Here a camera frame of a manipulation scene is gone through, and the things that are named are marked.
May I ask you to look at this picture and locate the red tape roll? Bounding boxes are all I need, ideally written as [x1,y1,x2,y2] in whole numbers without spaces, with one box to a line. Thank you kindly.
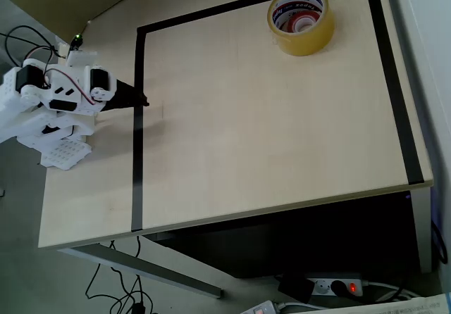
[280,13,319,34]

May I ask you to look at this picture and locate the large yellow tape roll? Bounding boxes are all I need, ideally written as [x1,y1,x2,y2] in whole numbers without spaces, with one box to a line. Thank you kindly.
[266,0,336,57]

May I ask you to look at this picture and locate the white module with green LED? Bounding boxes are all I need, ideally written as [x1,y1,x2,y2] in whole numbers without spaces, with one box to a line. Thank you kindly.
[66,34,98,68]

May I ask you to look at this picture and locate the grey slanted table leg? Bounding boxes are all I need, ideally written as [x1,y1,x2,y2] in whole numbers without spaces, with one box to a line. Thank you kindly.
[58,242,223,299]

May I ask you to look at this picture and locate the black power adapter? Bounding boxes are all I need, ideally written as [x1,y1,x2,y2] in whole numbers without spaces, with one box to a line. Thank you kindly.
[277,274,315,303]

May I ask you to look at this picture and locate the black round plug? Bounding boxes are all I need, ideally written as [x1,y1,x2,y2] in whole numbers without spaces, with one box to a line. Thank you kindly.
[330,280,349,296]

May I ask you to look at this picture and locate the grey upright table leg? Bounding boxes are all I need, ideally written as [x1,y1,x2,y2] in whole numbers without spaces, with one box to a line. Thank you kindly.
[409,186,433,273]

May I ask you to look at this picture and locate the printed paper sheet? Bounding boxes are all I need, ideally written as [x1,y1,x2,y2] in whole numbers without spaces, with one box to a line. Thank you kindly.
[309,291,451,314]

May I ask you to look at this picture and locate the white perforated base plate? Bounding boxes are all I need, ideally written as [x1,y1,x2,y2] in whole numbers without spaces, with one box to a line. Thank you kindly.
[39,138,93,171]

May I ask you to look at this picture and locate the thin black cable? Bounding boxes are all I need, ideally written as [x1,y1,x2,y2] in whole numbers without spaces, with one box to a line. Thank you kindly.
[4,25,61,69]

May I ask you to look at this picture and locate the black floor cable tangle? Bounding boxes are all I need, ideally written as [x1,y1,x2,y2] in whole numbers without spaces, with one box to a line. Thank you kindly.
[84,235,156,314]

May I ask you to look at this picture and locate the grey power strip red switch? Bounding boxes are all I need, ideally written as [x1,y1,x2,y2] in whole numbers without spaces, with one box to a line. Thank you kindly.
[240,299,283,314]

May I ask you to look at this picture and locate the white power strip red switch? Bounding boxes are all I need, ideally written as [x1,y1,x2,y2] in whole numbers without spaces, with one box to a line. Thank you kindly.
[305,274,369,298]

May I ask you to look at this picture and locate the white power cable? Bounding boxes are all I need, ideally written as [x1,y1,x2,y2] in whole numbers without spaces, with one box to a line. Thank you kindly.
[362,280,426,303]

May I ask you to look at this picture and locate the black cable loop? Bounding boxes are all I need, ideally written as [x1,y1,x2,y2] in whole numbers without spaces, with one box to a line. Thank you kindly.
[431,220,449,263]

